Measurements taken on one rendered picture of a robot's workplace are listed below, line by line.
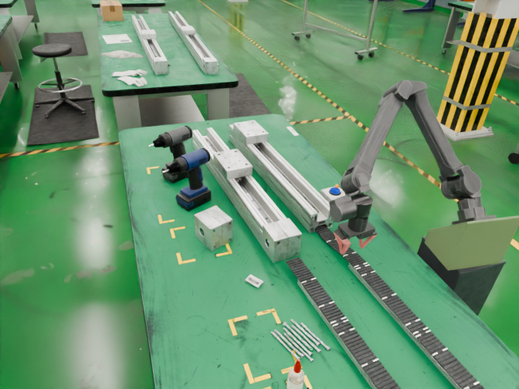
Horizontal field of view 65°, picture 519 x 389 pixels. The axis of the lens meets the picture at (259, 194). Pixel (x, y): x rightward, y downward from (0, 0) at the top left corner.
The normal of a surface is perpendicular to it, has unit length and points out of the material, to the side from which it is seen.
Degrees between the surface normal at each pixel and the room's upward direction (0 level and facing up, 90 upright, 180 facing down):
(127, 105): 90
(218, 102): 90
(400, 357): 0
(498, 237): 90
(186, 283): 0
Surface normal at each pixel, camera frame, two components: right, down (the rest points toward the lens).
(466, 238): 0.22, 0.55
